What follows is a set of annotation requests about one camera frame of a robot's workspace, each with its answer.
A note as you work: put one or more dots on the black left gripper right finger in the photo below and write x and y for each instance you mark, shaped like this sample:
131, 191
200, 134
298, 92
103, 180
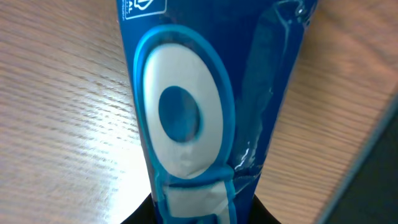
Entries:
259, 214

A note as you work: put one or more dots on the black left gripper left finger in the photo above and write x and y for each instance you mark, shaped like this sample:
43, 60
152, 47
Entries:
144, 214

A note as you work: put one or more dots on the blue Oreo cookie pack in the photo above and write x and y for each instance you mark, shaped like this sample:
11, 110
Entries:
208, 79

